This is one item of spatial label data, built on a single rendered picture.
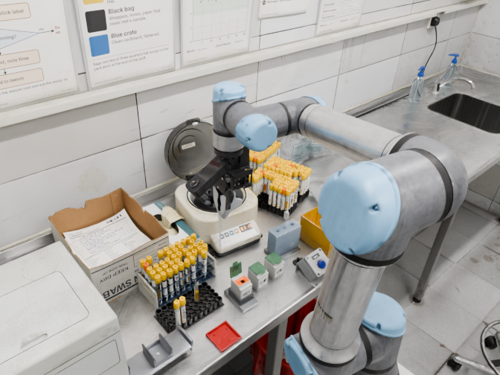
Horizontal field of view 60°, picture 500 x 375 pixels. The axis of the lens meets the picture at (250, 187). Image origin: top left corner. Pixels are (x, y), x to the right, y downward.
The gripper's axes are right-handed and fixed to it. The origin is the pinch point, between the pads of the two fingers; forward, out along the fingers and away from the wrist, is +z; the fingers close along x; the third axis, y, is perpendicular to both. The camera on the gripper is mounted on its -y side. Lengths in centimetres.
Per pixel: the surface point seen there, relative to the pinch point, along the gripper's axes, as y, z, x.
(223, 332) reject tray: -8.7, 25.5, -15.6
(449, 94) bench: 193, 23, 55
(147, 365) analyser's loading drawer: -29.9, 21.9, -16.2
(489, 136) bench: 163, 24, 11
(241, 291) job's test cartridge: -0.2, 18.9, -11.1
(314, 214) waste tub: 38.9, 17.9, 3.3
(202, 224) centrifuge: 2.8, 15.2, 15.7
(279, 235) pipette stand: 20.2, 15.3, -1.3
